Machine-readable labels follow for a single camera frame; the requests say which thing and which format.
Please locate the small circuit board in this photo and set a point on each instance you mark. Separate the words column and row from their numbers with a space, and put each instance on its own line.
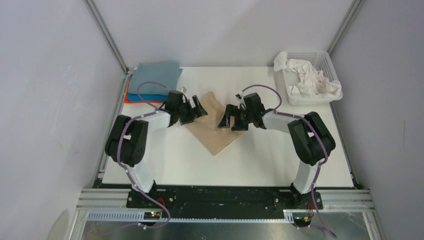
column 302, row 222
column 152, row 215

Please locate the white plastic laundry basket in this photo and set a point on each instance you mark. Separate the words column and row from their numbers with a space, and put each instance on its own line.
column 306, row 78

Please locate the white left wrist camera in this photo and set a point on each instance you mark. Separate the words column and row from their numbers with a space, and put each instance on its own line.
column 184, row 91

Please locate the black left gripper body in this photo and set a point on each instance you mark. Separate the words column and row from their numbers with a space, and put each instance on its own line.
column 180, row 110

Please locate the beige t shirt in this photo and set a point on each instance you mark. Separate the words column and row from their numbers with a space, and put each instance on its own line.
column 206, row 130

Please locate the white crumpled t shirt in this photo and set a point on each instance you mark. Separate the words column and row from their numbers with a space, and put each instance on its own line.
column 311, row 78

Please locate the orange folded t shirt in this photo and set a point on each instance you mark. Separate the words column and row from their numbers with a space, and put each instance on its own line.
column 127, row 97

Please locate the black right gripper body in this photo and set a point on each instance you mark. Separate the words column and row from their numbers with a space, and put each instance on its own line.
column 243, row 113

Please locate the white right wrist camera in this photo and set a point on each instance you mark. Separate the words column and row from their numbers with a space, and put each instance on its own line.
column 240, row 98

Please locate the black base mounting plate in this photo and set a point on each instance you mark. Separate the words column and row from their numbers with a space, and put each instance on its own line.
column 217, row 202

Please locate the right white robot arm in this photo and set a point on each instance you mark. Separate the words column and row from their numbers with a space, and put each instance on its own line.
column 311, row 139

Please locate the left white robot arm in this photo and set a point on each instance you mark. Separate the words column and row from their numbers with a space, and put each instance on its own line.
column 129, row 136

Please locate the left aluminium frame post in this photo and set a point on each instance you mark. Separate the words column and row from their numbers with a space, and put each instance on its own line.
column 104, row 31

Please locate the right small circuit board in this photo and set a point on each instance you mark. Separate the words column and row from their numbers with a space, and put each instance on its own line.
column 302, row 222

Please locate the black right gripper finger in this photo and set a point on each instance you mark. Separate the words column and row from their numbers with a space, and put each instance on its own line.
column 240, row 124
column 225, row 122

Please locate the aluminium frame post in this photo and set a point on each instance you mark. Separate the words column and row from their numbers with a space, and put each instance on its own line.
column 104, row 31
column 347, row 21

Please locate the left small circuit board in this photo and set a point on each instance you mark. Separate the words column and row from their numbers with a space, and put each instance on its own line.
column 152, row 215

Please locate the bright blue folded t shirt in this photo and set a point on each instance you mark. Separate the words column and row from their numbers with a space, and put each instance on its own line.
column 147, row 97

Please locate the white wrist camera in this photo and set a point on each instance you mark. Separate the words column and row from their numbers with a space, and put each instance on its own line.
column 240, row 98
column 184, row 91

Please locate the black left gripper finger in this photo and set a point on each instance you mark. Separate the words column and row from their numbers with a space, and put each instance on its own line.
column 198, row 110
column 187, row 117

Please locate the grey-blue folded t shirt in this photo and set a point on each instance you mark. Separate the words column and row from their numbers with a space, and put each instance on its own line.
column 155, row 78

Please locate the front aluminium rail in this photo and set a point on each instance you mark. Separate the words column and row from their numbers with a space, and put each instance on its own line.
column 111, row 205

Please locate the right aluminium frame post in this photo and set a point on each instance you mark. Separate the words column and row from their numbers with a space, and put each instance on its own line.
column 347, row 21

